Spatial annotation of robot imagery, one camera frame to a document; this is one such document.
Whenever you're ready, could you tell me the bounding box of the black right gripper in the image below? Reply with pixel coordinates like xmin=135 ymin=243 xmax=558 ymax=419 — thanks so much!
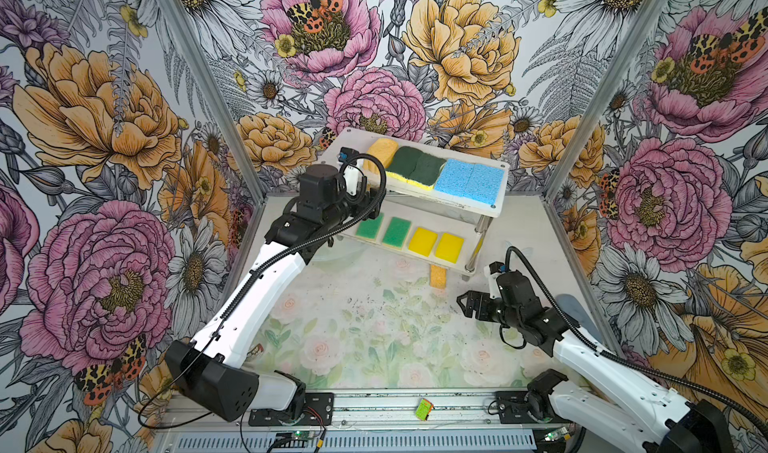
xmin=456 ymin=290 xmax=522 ymax=330

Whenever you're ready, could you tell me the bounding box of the orange cellulose sponge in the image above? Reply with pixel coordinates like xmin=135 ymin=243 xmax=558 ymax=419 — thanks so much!
xmin=362 ymin=137 xmax=400 ymax=174
xmin=429 ymin=265 xmax=447 ymax=289

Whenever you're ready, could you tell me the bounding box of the yellow sponge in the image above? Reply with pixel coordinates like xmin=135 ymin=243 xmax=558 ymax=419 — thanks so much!
xmin=435 ymin=233 xmax=465 ymax=264
xmin=408 ymin=227 xmax=438 ymax=257

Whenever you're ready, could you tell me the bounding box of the green scrub sponge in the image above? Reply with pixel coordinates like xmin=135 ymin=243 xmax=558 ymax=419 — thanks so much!
xmin=382 ymin=217 xmax=412 ymax=249
xmin=355 ymin=213 xmax=384 ymax=241

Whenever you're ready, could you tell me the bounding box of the dark green scouring sponge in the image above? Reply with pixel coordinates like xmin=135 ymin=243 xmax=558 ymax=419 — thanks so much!
xmin=386 ymin=146 xmax=424 ymax=181
xmin=406 ymin=153 xmax=446 ymax=190

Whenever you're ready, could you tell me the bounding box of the blue cellulose sponge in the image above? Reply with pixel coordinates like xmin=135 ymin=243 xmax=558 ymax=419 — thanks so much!
xmin=463 ymin=164 xmax=504 ymax=206
xmin=434 ymin=159 xmax=474 ymax=197

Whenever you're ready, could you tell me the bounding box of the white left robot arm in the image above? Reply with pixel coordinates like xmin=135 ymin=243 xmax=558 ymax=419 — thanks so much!
xmin=165 ymin=161 xmax=386 ymax=422

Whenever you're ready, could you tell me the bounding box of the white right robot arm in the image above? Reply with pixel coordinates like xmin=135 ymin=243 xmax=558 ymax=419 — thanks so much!
xmin=457 ymin=262 xmax=735 ymax=452

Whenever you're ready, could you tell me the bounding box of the white two-tier shelf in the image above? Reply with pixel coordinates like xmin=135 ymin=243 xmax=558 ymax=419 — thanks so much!
xmin=316 ymin=127 xmax=511 ymax=275

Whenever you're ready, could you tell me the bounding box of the green orange small block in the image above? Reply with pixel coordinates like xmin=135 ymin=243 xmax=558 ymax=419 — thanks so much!
xmin=414 ymin=398 xmax=434 ymax=421

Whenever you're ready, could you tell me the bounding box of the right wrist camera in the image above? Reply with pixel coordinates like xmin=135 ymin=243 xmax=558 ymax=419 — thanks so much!
xmin=483 ymin=261 xmax=506 ymax=298

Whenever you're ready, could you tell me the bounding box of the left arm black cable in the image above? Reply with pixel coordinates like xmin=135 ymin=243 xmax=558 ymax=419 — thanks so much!
xmin=136 ymin=152 xmax=389 ymax=431

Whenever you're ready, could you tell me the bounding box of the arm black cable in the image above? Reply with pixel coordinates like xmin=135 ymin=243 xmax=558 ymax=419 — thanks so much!
xmin=136 ymin=152 xmax=389 ymax=431
xmin=505 ymin=245 xmax=768 ymax=436

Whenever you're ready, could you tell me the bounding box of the aluminium front rail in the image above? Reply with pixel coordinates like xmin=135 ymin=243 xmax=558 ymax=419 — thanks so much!
xmin=155 ymin=382 xmax=667 ymax=435

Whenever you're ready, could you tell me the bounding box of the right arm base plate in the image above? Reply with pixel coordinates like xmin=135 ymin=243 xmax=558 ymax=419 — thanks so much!
xmin=494 ymin=390 xmax=569 ymax=425

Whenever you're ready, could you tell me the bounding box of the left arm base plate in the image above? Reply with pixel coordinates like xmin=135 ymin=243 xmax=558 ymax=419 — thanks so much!
xmin=247 ymin=392 xmax=335 ymax=427

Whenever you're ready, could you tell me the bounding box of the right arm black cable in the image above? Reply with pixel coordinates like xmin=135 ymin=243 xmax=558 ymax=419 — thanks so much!
xmin=505 ymin=245 xmax=768 ymax=436

